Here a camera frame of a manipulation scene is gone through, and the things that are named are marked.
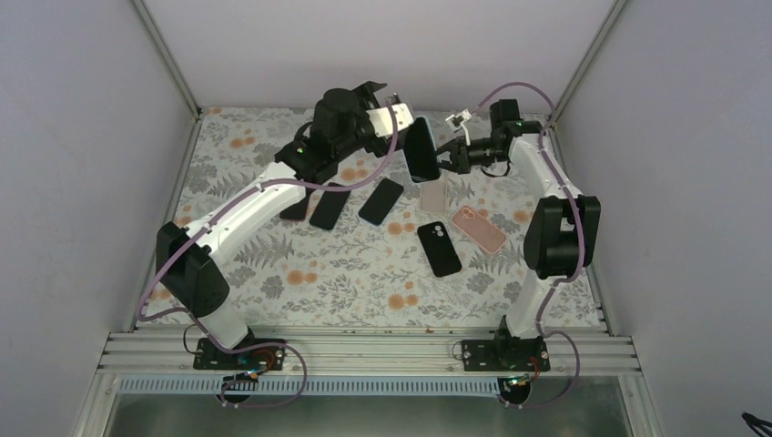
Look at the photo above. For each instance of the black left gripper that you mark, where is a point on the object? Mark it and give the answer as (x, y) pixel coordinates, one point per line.
(367, 96)

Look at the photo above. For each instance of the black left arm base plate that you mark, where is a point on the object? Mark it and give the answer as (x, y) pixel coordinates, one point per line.
(268, 357)

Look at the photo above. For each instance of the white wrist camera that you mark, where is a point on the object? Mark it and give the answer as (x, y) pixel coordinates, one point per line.
(394, 117)
(457, 123)

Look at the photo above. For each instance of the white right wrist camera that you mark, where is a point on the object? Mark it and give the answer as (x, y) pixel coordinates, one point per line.
(457, 123)

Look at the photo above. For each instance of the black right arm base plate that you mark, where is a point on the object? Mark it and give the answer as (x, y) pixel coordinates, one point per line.
(508, 355)

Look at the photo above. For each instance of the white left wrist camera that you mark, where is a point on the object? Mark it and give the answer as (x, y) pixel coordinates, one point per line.
(394, 117)

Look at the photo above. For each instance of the pink phone case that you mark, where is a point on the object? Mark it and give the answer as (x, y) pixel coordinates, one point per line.
(479, 229)

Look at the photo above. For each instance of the beige phone case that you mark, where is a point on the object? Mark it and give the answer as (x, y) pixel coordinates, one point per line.
(433, 196)

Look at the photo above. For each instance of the white slotted cable duct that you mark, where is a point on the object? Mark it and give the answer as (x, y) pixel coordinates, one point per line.
(313, 385)

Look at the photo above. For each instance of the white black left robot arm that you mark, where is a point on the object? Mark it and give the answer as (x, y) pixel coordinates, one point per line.
(189, 258)

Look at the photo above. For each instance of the black smartphone from pink case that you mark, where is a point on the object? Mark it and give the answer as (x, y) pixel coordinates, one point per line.
(381, 201)

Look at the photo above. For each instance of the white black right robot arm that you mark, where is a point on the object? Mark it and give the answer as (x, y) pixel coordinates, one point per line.
(559, 242)

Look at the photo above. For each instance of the aluminium rail frame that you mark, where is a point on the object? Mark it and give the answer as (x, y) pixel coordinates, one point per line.
(590, 353)

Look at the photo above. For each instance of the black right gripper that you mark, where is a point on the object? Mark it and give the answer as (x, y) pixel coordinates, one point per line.
(460, 156)

